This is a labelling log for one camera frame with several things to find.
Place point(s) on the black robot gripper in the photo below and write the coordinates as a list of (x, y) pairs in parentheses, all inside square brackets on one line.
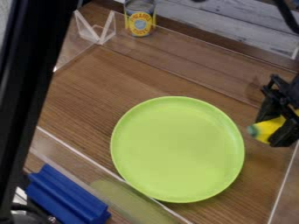
[(280, 103)]

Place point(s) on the yellow toy banana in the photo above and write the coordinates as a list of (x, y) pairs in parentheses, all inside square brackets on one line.
[(262, 130)]

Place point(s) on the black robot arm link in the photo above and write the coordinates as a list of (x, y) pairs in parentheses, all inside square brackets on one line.
[(35, 32)]

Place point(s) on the green round plate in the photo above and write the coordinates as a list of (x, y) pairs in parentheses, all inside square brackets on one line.
[(178, 149)]

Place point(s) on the yellow labelled tin can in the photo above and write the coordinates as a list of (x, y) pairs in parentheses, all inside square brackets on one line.
[(140, 17)]

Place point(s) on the blue plastic clamp block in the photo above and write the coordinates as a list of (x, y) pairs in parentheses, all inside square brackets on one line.
[(64, 199)]

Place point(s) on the clear acrylic barrier wall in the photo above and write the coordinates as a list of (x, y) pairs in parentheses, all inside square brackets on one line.
[(103, 79)]

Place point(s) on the clear acrylic corner bracket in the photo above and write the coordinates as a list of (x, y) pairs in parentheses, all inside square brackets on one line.
[(95, 33)]

